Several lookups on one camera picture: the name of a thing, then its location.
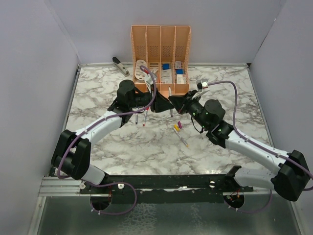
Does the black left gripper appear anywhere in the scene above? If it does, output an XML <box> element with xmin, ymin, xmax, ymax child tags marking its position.
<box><xmin>129</xmin><ymin>84</ymin><xmax>175</xmax><ymax>113</ymax></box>

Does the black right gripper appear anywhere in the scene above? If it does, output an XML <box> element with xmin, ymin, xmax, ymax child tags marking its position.
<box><xmin>169</xmin><ymin>90</ymin><xmax>209</xmax><ymax>130</ymax></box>

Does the purple pen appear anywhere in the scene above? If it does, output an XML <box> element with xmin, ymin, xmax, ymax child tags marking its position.
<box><xmin>168</xmin><ymin>86</ymin><xmax>174</xmax><ymax>117</ymax></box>

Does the red pen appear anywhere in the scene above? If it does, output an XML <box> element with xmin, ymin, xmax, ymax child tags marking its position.
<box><xmin>142</xmin><ymin>107</ymin><xmax>149</xmax><ymax>127</ymax></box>

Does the yellow pen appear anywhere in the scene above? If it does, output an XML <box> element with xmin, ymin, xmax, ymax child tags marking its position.
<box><xmin>173</xmin><ymin>127</ymin><xmax>188</xmax><ymax>147</ymax></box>

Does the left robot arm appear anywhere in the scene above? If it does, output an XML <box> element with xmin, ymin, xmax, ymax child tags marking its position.
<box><xmin>51</xmin><ymin>80</ymin><xmax>173</xmax><ymax>193</ymax></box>

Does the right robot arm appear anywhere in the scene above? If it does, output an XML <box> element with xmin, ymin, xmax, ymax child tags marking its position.
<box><xmin>169</xmin><ymin>91</ymin><xmax>311</xmax><ymax>201</ymax></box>

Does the white red card box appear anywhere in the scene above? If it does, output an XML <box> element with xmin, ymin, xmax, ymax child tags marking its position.
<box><xmin>176</xmin><ymin>74</ymin><xmax>186</xmax><ymax>84</ymax></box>

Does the white paper packet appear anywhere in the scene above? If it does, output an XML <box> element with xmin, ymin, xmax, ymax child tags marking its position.
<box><xmin>161</xmin><ymin>69</ymin><xmax>172</xmax><ymax>84</ymax></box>

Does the blue eraser box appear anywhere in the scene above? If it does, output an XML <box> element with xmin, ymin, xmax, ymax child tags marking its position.
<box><xmin>162</xmin><ymin>63</ymin><xmax>171</xmax><ymax>70</ymax></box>
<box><xmin>176</xmin><ymin>69</ymin><xmax>185</xmax><ymax>74</ymax></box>

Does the white oval label card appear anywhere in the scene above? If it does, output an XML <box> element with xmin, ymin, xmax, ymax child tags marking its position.
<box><xmin>134</xmin><ymin>59</ymin><xmax>147</xmax><ymax>81</ymax></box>

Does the white red staples box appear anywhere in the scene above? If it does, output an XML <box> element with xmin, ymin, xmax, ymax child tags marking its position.
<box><xmin>175</xmin><ymin>61</ymin><xmax>184</xmax><ymax>70</ymax></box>

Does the peach plastic desk organizer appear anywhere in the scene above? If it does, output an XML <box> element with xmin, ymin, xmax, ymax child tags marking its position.
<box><xmin>131</xmin><ymin>25</ymin><xmax>191</xmax><ymax>97</ymax></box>

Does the black grey stapler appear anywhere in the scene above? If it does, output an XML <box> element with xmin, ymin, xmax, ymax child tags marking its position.
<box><xmin>112</xmin><ymin>56</ymin><xmax>129</xmax><ymax>77</ymax></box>

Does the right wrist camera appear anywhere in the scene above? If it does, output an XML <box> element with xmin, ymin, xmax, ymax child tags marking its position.
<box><xmin>193</xmin><ymin>78</ymin><xmax>209</xmax><ymax>99</ymax></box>

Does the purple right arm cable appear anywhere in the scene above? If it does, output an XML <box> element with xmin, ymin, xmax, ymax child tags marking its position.
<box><xmin>207</xmin><ymin>81</ymin><xmax>313</xmax><ymax>214</ymax></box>

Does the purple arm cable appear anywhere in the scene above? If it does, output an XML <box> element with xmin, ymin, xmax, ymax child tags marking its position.
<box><xmin>56</xmin><ymin>66</ymin><xmax>157</xmax><ymax>216</ymax></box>
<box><xmin>207</xmin><ymin>81</ymin><xmax>313</xmax><ymax>214</ymax></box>

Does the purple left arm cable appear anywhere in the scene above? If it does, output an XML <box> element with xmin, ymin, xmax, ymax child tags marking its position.
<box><xmin>56</xmin><ymin>66</ymin><xmax>157</xmax><ymax>216</ymax></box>

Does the black mounting rail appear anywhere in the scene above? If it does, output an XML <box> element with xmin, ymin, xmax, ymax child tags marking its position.
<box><xmin>80</xmin><ymin>166</ymin><xmax>253</xmax><ymax>204</ymax></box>

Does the aluminium frame rail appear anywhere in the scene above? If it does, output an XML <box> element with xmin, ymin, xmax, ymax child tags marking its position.
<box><xmin>38</xmin><ymin>175</ymin><xmax>298</xmax><ymax>197</ymax></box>

